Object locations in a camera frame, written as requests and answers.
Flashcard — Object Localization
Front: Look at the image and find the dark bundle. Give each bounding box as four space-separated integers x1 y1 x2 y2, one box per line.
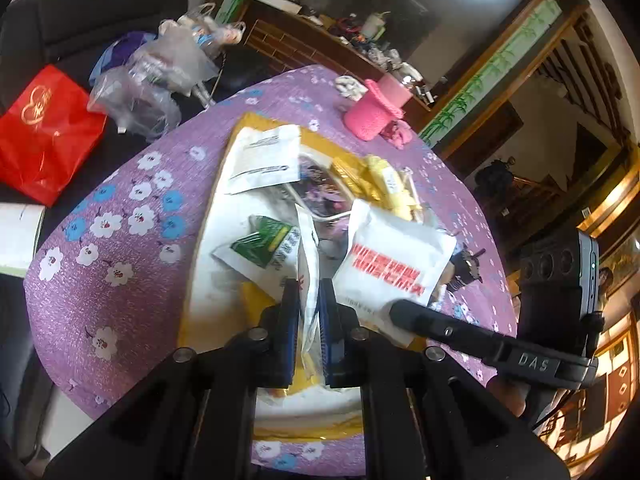
472 159 518 213

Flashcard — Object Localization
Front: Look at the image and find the purple cloth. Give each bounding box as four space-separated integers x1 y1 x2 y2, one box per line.
89 31 157 87

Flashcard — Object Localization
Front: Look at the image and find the black sofa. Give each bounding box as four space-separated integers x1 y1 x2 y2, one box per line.
0 0 266 196

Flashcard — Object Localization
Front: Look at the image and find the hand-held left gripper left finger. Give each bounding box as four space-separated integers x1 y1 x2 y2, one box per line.
45 279 302 480

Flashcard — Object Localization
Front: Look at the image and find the bamboo painted door trim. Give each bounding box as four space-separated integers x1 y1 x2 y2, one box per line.
419 0 562 147

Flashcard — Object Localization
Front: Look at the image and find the clear plastic bag with bottles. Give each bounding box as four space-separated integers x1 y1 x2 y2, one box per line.
159 3 247 63

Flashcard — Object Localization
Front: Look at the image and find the pink cloth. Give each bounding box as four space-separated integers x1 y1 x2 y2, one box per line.
381 119 415 150

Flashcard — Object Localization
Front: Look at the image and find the pink printed pouch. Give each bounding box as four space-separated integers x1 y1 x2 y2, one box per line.
299 154 353 221

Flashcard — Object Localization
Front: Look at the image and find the pale yellow packet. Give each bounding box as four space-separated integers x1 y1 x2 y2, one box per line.
364 154 418 218

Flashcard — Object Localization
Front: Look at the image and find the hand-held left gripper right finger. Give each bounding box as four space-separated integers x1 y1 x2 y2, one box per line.
319 279 572 480

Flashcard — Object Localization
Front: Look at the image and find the white knitted cloth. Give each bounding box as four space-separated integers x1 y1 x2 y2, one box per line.
334 75 368 102

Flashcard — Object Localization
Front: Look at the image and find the thin white packet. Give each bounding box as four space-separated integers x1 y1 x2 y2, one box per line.
294 204 323 378

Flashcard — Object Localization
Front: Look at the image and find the wooden sideboard with clutter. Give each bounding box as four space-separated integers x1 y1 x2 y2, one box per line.
250 0 431 103

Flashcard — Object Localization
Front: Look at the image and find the person's right hand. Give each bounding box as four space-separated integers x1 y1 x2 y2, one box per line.
486 376 532 418

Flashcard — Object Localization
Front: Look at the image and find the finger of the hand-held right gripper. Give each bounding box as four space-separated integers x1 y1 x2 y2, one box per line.
389 299 501 363

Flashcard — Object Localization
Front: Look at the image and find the white box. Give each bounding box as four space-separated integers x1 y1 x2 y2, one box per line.
0 202 47 277

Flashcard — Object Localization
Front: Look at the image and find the pink knitted basket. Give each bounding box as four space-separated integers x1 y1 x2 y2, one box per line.
343 79 414 142

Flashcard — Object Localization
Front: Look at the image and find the green and white packet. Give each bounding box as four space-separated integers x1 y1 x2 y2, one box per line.
211 215 302 288

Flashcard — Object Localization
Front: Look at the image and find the white packet with red label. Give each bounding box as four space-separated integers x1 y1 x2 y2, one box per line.
332 199 458 323

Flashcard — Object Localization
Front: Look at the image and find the red gift bag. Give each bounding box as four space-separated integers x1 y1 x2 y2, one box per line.
0 64 109 207

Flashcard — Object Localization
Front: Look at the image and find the white tray with yellow rim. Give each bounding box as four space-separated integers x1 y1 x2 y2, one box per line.
177 112 436 442

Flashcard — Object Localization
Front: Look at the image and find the white packet with dark print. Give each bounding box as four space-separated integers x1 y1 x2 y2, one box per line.
223 125 302 196

